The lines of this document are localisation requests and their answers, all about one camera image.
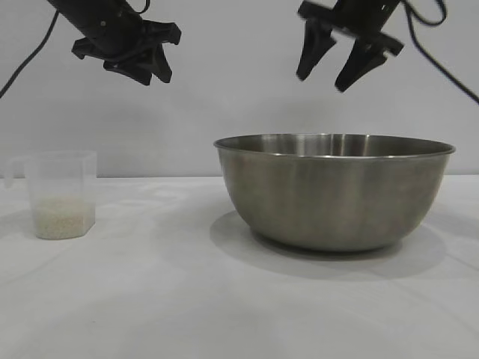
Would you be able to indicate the clear plastic measuring cup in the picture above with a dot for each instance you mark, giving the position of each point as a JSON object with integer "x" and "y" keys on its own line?
{"x": 61, "y": 175}

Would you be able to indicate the white tablecloth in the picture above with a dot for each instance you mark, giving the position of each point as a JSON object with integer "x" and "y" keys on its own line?
{"x": 149, "y": 299}

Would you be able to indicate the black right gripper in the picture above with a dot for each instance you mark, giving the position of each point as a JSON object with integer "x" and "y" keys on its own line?
{"x": 363, "y": 18}

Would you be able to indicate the stainless steel mixing bowl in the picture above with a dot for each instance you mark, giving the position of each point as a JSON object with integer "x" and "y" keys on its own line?
{"x": 333, "y": 194}

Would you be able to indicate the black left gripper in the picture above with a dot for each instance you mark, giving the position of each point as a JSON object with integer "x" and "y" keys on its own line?
{"x": 101, "y": 30}

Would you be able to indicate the white uncooked rice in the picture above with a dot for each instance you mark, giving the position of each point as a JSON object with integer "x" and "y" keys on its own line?
{"x": 61, "y": 218}

